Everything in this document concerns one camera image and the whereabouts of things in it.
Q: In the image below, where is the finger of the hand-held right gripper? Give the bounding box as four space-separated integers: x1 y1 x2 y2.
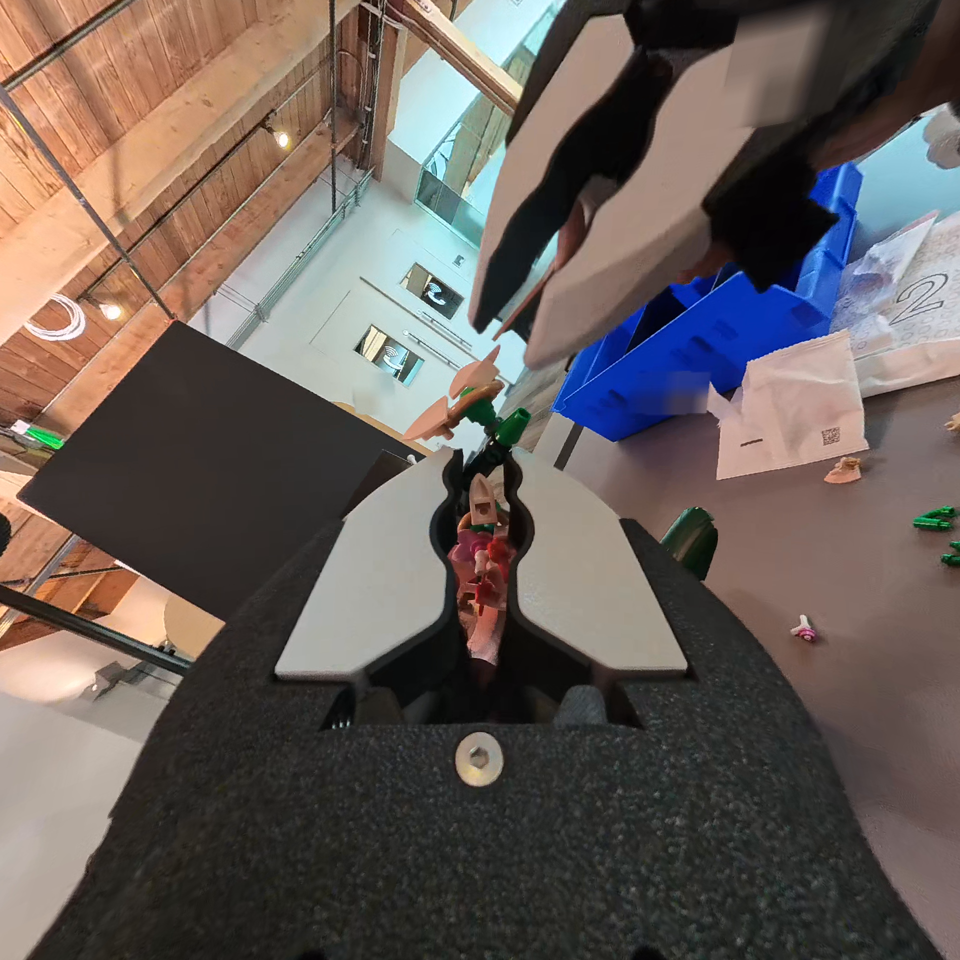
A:
525 30 760 370
466 15 676 336

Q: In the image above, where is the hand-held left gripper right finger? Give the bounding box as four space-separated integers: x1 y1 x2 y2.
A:
501 450 689 674

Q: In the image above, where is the large blue plastic bin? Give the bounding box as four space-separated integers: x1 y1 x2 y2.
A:
552 162 865 444

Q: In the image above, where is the printed paper bag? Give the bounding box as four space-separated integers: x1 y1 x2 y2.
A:
831 208 960 400

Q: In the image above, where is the green exit sign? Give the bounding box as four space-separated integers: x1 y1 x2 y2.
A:
9 420 67 453

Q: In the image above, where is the white ring ceiling lamp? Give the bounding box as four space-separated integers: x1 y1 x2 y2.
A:
24 292 88 342

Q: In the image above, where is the plain white paper bag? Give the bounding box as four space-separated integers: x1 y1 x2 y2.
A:
707 328 871 483

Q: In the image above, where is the grey desk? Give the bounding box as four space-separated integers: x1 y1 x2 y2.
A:
525 375 960 960

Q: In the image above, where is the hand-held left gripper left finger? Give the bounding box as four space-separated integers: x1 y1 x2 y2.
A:
273 448 465 684

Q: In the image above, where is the person's right hand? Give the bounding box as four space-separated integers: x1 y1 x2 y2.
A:
813 108 931 172

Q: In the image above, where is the toy brick orchid plant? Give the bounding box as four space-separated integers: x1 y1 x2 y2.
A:
403 343 719 665

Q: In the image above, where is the black light stand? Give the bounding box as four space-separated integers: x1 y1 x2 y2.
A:
0 513 195 678

